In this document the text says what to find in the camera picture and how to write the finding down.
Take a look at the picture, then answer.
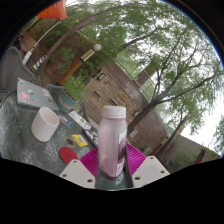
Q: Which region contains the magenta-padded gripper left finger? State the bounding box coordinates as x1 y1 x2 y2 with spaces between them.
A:
59 147 101 190

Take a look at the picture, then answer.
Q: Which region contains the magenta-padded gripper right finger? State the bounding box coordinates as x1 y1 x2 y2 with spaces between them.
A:
124 143 170 189

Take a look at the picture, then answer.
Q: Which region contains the pink drink bottle white cap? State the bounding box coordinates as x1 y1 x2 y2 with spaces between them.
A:
95 105 129 190

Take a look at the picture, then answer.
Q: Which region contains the round dark sticker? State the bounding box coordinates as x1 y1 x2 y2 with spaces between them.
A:
63 136 77 149

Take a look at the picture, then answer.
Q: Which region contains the yellow sticker card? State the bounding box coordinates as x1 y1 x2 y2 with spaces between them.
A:
71 133 89 148

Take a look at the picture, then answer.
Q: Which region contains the colourful sticker sheet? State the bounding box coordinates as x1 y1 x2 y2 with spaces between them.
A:
68 110 92 131

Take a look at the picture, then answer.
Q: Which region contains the closed maroon umbrella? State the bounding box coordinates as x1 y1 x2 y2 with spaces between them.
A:
193 147 208 165

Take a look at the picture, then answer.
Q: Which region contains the white ceramic cup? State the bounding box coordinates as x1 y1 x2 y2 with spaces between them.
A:
31 106 61 143

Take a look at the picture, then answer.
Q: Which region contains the potted plant in teal pot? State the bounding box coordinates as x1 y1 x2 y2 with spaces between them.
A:
54 74 88 113

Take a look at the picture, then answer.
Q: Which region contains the grey laptop with stickers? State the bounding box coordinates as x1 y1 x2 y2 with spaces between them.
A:
16 77 56 111

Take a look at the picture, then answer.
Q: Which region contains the grey wicker chair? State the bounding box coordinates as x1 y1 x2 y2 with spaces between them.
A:
0 46 34 101

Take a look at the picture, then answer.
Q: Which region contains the orange patio umbrella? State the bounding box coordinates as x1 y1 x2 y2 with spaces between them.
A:
36 0 69 21

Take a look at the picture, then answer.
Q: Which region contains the lamp post with white globe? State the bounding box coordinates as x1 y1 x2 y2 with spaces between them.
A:
56 43 103 86

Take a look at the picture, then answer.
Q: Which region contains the yellow blue striped post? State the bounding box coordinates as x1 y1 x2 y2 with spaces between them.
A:
32 54 48 72

